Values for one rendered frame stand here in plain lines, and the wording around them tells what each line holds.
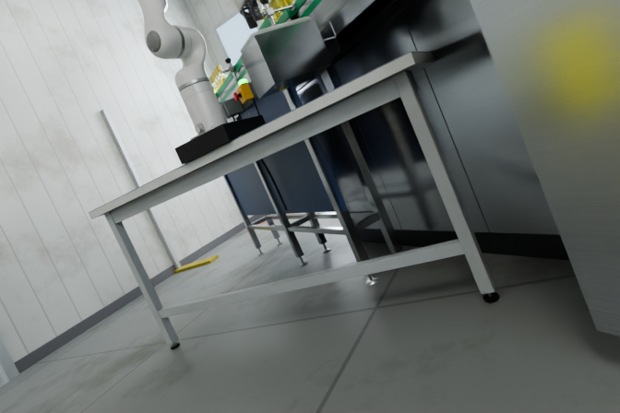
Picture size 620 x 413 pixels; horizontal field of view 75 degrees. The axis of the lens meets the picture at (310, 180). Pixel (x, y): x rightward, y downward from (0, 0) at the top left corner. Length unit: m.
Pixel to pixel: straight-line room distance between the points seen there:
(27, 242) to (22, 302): 0.43
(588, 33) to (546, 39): 0.06
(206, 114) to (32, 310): 2.45
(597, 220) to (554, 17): 0.34
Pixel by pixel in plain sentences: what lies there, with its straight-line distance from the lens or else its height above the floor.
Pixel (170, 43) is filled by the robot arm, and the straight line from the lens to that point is 1.57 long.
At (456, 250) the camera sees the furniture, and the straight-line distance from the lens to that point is 1.28.
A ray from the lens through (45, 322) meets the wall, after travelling 3.67.
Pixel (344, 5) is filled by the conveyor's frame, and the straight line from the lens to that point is 1.36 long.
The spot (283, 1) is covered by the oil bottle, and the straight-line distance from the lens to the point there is 1.76.
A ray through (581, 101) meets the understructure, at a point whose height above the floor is 0.53.
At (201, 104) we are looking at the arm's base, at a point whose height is 0.92.
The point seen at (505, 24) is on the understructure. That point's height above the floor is 0.69.
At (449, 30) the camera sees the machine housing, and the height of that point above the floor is 0.78.
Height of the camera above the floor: 0.64
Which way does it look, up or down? 5 degrees down
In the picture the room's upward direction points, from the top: 24 degrees counter-clockwise
